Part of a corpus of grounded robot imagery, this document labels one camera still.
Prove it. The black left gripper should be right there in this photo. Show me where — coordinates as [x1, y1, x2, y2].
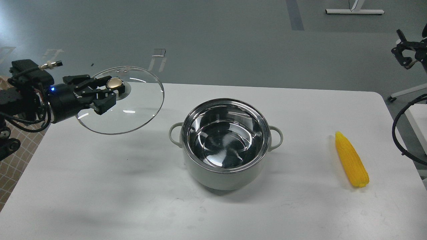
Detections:
[47, 75, 126, 123]

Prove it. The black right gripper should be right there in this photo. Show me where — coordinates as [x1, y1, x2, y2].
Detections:
[391, 29, 427, 72]

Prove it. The glass pot lid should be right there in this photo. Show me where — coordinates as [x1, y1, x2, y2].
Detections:
[76, 66, 164, 135]

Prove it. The yellow corn cob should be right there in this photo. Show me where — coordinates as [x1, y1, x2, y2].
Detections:
[335, 131, 370, 188]

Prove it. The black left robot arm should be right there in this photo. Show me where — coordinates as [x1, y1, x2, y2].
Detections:
[0, 59, 130, 160]

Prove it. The grey steel cooking pot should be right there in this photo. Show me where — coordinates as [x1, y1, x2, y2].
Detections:
[168, 98, 284, 190]

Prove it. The white caster leg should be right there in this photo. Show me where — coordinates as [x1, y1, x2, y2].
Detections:
[387, 83, 427, 102]

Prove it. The white desk leg base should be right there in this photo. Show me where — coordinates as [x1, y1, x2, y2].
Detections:
[325, 0, 385, 15]

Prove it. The white side table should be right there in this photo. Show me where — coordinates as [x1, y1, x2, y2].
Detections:
[405, 104, 427, 154]

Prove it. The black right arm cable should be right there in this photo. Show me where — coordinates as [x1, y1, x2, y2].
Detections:
[392, 94, 427, 166]

